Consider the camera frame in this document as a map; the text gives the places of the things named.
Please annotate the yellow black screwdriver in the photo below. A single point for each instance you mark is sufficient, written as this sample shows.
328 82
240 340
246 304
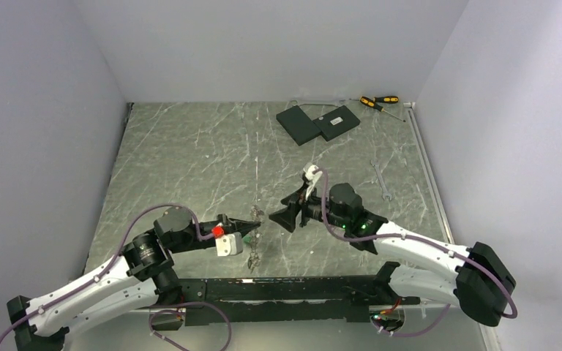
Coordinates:
381 108
378 100

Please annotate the yellow black screwdriver rear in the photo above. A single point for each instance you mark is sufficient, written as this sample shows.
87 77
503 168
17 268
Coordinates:
378 100

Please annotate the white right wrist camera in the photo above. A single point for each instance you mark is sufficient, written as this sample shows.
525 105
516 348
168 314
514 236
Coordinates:
312 175

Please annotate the yellow black screwdriver front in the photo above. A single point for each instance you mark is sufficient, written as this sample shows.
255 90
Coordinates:
381 108

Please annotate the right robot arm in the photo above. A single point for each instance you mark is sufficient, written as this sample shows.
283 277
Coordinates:
474 278

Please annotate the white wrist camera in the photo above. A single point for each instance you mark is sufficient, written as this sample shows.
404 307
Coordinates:
227 244
312 175

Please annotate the round metal key organizer disc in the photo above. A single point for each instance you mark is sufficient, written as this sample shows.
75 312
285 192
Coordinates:
254 238

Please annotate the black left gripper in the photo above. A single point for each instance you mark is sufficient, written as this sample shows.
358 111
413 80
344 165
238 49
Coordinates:
241 225

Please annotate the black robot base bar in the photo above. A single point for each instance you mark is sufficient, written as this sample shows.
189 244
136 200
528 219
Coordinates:
280 299

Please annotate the silver wrench on table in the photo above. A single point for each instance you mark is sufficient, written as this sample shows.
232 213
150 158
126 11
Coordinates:
386 195

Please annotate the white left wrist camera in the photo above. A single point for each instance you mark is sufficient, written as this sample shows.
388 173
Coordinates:
227 244

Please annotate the large black flat box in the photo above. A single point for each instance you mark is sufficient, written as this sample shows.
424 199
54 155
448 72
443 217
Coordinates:
298 125

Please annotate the small black flat box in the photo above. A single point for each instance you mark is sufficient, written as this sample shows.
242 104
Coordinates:
336 123

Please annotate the long silver wrench at wall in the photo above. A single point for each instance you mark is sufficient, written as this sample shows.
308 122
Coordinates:
315 102

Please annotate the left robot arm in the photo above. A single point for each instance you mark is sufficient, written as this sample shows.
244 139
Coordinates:
139 274

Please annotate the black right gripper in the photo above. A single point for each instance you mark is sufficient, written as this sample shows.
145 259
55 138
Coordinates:
287 217

